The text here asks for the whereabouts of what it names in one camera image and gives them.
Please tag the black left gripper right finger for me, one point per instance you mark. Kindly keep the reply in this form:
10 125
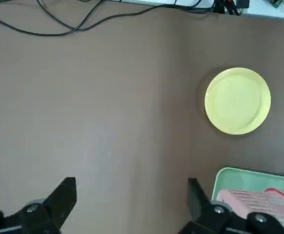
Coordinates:
212 219

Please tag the green circuit board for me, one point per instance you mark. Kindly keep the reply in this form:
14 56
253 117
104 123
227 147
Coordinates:
277 2

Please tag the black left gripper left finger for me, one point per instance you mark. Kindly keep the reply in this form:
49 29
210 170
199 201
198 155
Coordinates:
34 217

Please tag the yellow round plate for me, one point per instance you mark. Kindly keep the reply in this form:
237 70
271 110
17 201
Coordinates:
237 101

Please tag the small pink slotted basket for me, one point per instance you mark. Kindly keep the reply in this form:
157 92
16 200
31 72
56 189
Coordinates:
266 202

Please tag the green rectangular tray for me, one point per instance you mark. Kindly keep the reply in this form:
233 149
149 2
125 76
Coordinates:
242 178

